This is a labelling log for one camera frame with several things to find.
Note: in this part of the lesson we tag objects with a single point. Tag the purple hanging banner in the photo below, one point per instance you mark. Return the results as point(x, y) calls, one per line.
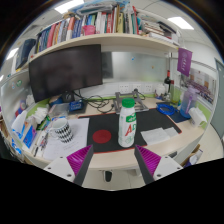
point(184, 61)

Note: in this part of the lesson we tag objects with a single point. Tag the black red-edged desk mat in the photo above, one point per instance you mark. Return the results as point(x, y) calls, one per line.
point(100, 121)

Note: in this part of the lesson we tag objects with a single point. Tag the white wall socket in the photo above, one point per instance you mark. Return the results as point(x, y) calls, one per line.
point(148, 88)
point(124, 88)
point(137, 88)

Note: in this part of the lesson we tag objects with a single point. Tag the dark blue pad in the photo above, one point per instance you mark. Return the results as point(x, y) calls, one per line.
point(178, 116)

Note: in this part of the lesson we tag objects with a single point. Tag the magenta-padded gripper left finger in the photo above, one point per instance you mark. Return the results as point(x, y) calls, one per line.
point(78, 160)

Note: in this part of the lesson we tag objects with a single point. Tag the white drink bottle green cap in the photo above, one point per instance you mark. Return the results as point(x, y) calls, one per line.
point(126, 128)

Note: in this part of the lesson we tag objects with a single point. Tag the grey metal laptop stand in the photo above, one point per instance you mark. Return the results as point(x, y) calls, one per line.
point(141, 106)

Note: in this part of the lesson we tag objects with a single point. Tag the white paper packet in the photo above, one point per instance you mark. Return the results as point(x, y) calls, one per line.
point(197, 116)

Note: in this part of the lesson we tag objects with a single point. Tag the flat round red coaster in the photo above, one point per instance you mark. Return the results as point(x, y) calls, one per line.
point(101, 136)

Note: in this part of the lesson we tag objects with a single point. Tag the white folded paper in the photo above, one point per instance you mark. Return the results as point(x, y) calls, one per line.
point(155, 136)

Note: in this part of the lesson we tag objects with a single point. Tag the white written paper sheet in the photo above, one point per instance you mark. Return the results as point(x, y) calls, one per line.
point(78, 140)

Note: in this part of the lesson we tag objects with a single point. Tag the black white checkered mug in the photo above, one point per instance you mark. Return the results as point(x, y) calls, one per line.
point(63, 130)

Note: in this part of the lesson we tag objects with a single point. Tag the blue electronics box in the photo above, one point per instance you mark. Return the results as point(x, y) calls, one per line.
point(76, 106)

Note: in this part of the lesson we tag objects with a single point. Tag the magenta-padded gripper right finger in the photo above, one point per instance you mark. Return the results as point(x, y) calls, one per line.
point(150, 160)

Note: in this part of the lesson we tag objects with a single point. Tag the blue tissue packet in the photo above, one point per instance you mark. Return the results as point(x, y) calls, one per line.
point(30, 136)

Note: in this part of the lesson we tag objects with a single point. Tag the cardboard box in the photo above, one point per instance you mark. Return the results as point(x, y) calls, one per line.
point(193, 158)

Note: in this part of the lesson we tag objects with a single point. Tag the colourful wall poster board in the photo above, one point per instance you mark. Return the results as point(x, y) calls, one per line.
point(203, 85)

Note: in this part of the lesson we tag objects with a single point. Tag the dark wine bottle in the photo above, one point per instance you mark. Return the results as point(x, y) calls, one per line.
point(167, 81)

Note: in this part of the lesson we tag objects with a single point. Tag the black computer monitor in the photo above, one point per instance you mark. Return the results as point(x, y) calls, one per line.
point(66, 71)

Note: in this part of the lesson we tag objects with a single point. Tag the tissue box with white tissue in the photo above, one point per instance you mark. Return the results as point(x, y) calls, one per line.
point(19, 122)

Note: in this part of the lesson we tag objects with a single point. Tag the white tissue pile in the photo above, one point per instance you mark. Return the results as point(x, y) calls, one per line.
point(40, 115)

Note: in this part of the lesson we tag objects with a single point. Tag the green packet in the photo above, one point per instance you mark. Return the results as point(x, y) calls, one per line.
point(43, 123)

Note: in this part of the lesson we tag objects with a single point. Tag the clear plastic box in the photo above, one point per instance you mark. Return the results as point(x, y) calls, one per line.
point(60, 109)

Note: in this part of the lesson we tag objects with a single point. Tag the white plastic jar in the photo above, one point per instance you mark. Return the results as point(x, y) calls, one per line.
point(160, 90)

